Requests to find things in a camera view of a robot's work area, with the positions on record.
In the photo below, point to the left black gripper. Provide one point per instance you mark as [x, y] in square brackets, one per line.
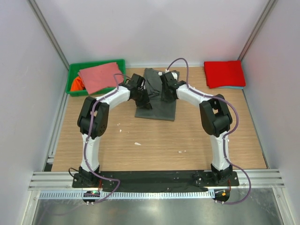
[146, 103]

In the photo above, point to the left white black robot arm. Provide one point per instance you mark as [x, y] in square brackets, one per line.
[93, 121]

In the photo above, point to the green plastic bin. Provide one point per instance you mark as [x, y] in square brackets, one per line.
[75, 67]

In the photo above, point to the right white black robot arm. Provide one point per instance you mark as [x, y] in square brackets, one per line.
[215, 119]

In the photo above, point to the grey t shirt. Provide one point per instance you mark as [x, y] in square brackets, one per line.
[161, 110]

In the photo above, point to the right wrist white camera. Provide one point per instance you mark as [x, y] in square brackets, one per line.
[175, 75]

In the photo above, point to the white slotted cable duct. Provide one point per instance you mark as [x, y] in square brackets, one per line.
[85, 195]

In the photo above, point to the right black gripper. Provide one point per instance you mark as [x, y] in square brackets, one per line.
[165, 98]

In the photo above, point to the aluminium frame rail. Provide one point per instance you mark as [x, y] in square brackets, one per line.
[50, 181]

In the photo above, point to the red folded t shirt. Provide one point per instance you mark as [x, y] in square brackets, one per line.
[224, 74]

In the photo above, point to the pink folded t shirt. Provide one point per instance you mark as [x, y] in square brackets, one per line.
[100, 77]

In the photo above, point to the light blue folded t shirt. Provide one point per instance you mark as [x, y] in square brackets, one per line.
[232, 87]

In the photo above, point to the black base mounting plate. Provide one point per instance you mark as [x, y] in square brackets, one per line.
[154, 181]

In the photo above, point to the orange t shirt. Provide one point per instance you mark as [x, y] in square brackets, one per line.
[77, 84]

